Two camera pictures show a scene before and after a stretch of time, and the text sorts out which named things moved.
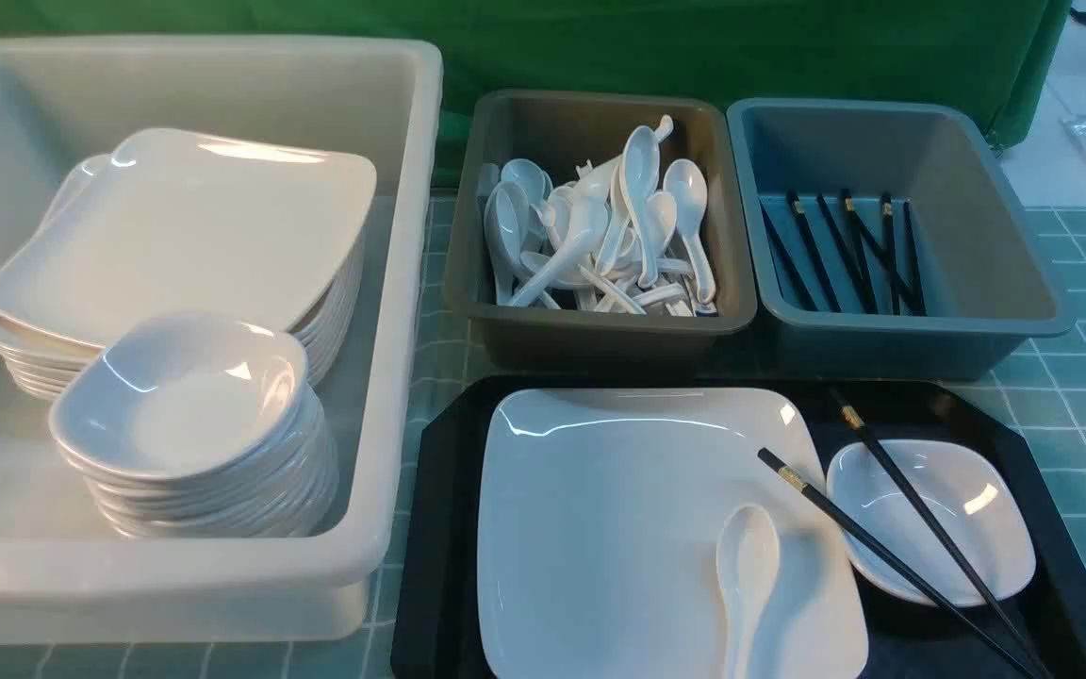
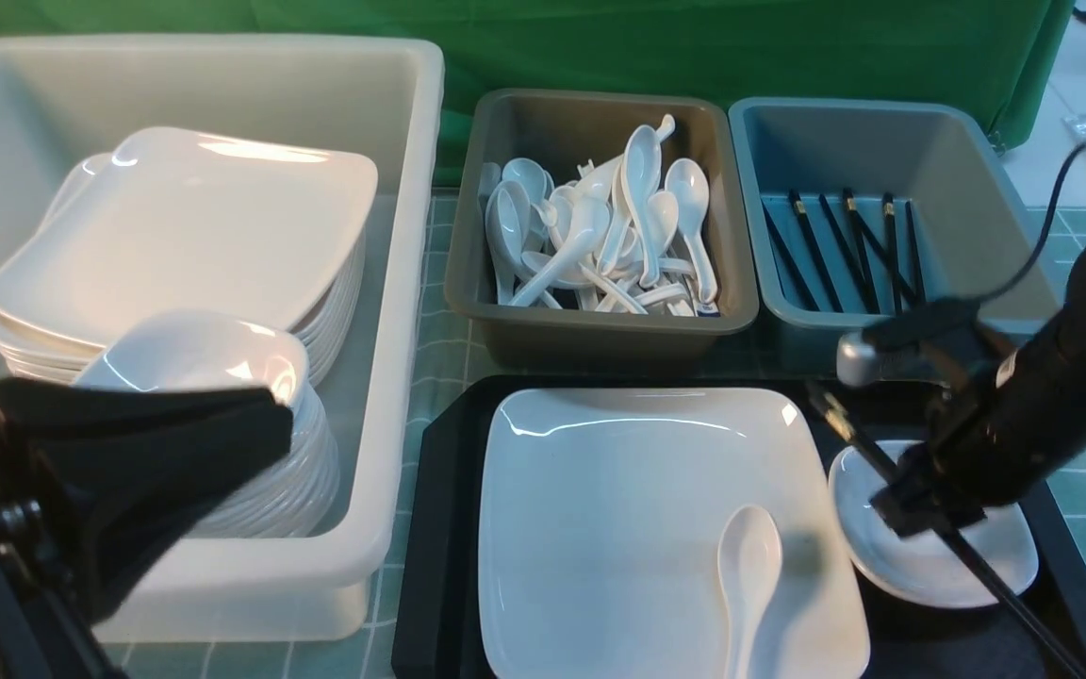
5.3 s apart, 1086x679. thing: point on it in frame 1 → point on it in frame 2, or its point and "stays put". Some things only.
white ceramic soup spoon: (748, 549) stays put
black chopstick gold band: (949, 543) → (834, 407)
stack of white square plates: (169, 223) stays put
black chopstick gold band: (885, 556) → (988, 580)
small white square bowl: (942, 508) stays put
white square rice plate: (599, 513) stays put
